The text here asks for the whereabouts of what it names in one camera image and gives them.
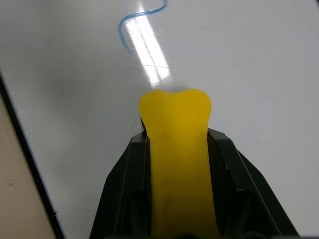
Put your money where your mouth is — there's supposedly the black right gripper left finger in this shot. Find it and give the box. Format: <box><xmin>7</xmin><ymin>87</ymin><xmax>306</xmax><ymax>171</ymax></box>
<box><xmin>89</xmin><ymin>131</ymin><xmax>153</xmax><ymax>239</ymax></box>

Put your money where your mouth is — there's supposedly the white whiteboard with black frame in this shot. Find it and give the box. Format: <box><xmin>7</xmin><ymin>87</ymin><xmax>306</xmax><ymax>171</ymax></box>
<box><xmin>0</xmin><ymin>0</ymin><xmax>319</xmax><ymax>239</ymax></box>

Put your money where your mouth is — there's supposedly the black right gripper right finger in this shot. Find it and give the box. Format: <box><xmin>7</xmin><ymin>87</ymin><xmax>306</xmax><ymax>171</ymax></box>
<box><xmin>205</xmin><ymin>127</ymin><xmax>300</xmax><ymax>239</ymax></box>

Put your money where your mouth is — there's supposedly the yellow whiteboard eraser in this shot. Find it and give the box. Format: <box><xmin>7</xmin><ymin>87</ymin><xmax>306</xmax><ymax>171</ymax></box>
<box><xmin>138</xmin><ymin>88</ymin><xmax>221</xmax><ymax>236</ymax></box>

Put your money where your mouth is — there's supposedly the blue marker squiggle drawing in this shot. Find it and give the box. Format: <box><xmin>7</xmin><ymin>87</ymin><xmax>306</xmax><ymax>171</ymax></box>
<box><xmin>118</xmin><ymin>0</ymin><xmax>168</xmax><ymax>49</ymax></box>

